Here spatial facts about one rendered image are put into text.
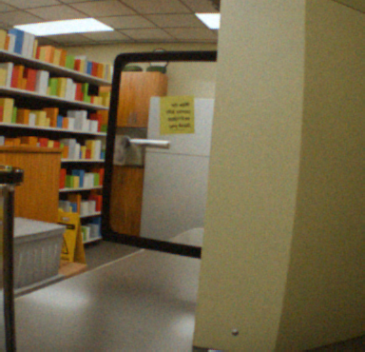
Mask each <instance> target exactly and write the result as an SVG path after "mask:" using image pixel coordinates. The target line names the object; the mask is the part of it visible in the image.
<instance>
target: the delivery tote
mask: <svg viewBox="0 0 365 352"><path fill-rule="evenodd" d="M63 233H66V226H65V225H55V224H49V223H43V222H37V221H32V220H27V219H23V218H19V217H14V238H13V241H14V251H13V256H14V265H13V267H14V277H13V278H14V289H16V288H18V287H22V286H23V285H27V284H32V283H35V282H36V281H37V282H39V281H40V280H43V279H46V278H48V277H52V276H54V275H56V274H58V268H59V264H60V256H61V252H62V243H63V239H64V234H63Z"/></svg>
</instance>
